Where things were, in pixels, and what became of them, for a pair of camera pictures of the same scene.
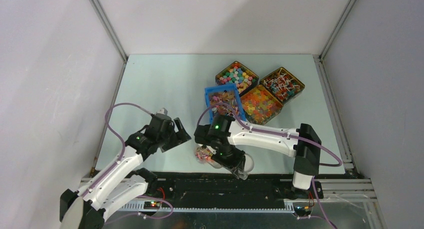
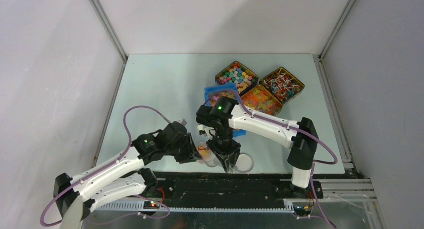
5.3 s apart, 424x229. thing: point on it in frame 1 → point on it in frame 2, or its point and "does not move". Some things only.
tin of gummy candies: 260,106 does not move
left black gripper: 182,137 → 191,153
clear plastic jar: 203,155 does not move
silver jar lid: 249,163 does not move
